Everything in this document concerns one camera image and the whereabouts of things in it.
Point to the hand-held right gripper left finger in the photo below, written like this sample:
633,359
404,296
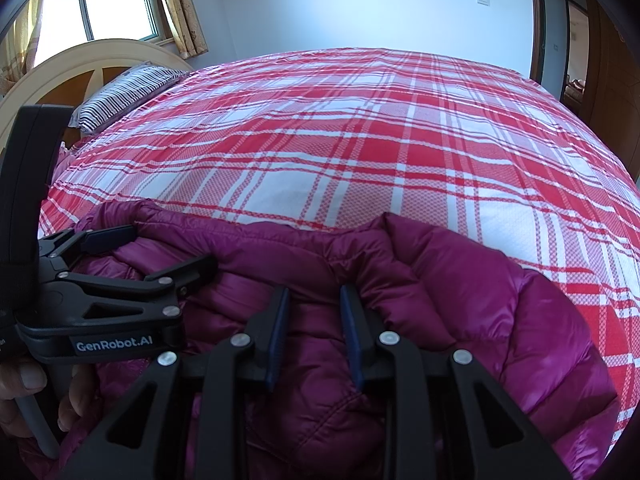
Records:
278,340

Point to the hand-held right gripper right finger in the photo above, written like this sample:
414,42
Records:
352,340

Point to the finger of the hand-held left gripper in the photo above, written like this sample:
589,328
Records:
190,267
105,239

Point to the purple quilted jacket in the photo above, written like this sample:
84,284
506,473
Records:
450,310

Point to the person's left hand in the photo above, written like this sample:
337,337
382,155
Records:
20,380

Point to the pink floral folded quilt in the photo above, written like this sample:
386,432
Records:
62,160

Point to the cream and wooden headboard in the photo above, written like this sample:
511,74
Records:
50,67

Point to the striped pillow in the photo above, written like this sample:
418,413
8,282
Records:
120,95

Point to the yellow curtain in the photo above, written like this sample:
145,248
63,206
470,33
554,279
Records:
182,10
20,45

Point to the red plaid bed sheet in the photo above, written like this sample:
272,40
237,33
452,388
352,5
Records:
350,135

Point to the window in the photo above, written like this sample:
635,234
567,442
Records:
115,0

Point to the brown wooden door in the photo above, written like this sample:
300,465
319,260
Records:
610,85

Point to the brown door frame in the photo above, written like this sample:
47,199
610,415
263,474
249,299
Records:
537,25

